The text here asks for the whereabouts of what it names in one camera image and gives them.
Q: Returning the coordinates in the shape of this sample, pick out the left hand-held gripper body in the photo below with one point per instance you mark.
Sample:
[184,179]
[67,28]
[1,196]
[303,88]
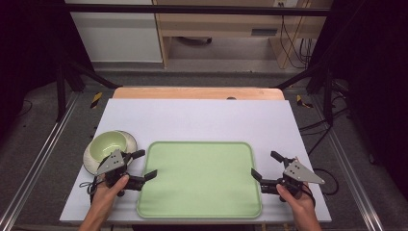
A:
[110,162]

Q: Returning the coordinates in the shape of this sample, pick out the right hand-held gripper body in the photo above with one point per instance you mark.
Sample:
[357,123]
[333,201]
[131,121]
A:
[300,173]

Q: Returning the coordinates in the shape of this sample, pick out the light green bowl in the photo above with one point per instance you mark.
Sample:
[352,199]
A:
[107,144]

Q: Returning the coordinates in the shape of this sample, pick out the light green tray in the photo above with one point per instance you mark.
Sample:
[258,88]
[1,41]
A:
[198,179]

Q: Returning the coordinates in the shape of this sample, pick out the person's right hand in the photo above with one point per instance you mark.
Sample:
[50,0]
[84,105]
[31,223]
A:
[296,200]

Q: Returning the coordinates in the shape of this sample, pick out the person's left hand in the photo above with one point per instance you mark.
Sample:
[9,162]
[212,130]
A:
[107,194]

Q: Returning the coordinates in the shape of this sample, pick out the yellow and black floor tape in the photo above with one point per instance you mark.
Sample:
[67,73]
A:
[300,101]
[96,100]

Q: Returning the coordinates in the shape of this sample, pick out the white table board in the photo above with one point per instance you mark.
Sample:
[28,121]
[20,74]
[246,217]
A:
[198,122]

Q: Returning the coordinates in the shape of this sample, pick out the wooden table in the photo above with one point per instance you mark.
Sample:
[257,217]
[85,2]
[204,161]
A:
[179,93]

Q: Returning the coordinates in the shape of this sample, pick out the black metal stand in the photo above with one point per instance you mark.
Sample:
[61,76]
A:
[61,89]
[327,96]

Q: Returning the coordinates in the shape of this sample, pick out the white cabinet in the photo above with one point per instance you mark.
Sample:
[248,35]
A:
[118,35]

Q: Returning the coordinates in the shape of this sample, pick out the grey label on desk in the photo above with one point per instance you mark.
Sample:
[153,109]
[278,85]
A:
[264,32]

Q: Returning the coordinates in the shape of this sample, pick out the dark object under desk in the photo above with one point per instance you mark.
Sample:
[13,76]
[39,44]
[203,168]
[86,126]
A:
[192,40]

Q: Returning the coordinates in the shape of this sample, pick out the black curtain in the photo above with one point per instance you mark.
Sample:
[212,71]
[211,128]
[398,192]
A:
[29,48]
[375,64]

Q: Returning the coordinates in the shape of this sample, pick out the wooden desk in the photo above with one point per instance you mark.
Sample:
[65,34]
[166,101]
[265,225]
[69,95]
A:
[218,24]

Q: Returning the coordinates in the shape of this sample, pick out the aluminium floor rail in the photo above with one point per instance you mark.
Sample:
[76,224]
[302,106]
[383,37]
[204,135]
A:
[41,154]
[349,166]

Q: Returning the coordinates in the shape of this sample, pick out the black horizontal frame bar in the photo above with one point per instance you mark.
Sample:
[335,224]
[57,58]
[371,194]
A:
[192,9]

